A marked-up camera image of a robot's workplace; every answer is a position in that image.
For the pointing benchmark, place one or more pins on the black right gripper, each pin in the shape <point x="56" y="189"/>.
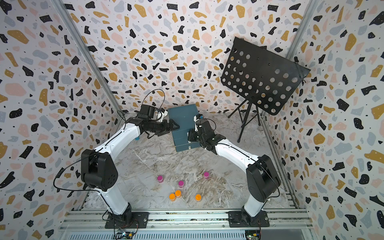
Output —
<point x="191" y="134"/>

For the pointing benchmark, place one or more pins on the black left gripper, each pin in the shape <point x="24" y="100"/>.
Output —
<point x="166" y="129"/>

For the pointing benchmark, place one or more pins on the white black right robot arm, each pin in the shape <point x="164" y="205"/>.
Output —
<point x="262" y="177"/>

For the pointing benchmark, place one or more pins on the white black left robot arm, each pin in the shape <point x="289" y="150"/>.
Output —
<point x="98" y="168"/>

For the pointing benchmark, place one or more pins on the teal drawer cabinet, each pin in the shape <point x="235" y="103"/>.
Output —
<point x="184" y="117"/>

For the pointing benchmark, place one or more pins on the magenta paint can middle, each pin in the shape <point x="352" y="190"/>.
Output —
<point x="181" y="184"/>

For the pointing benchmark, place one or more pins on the magenta paint can left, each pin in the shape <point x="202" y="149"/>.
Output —
<point x="160" y="179"/>

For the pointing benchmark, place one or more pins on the orange paint can right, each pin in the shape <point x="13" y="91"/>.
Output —
<point x="198" y="197"/>

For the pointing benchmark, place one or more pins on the orange paint can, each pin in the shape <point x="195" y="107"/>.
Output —
<point x="178" y="193"/>
<point x="172" y="197"/>
<point x="198" y="197"/>

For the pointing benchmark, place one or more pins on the orange paint can middle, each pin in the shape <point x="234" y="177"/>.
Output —
<point x="178" y="193"/>

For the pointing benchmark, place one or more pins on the orange paint can left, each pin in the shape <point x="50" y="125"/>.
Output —
<point x="172" y="197"/>

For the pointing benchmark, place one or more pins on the black perforated music stand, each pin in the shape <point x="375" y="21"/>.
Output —
<point x="264" y="79"/>

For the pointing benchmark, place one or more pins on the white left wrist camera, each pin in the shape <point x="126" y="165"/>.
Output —
<point x="161" y="114"/>

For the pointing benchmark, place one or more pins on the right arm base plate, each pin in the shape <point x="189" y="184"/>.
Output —
<point x="241" y="219"/>

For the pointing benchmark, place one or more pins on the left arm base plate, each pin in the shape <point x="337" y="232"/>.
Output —
<point x="138" y="220"/>

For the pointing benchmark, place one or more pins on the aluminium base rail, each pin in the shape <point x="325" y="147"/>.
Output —
<point x="285" y="224"/>

